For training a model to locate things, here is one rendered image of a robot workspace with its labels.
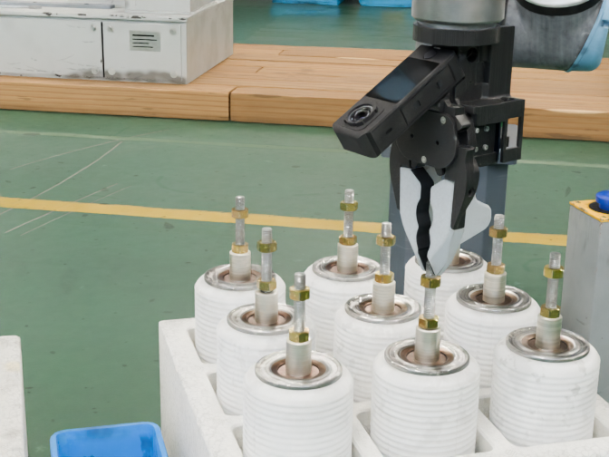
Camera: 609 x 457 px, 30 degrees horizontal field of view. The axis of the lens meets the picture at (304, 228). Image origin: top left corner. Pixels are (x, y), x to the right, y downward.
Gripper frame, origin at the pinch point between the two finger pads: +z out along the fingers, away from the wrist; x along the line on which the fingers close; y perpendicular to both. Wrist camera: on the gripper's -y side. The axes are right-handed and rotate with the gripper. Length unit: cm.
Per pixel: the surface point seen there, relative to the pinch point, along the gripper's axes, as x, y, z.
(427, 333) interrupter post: -0.7, -0.2, 6.5
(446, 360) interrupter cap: -1.4, 1.7, 9.4
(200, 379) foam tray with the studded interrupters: 20.7, -9.9, 16.4
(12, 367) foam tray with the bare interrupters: 34.1, -23.7, 16.4
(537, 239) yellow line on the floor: 67, 95, 35
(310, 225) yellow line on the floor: 98, 65, 35
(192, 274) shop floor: 88, 32, 34
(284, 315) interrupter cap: 15.1, -3.8, 9.2
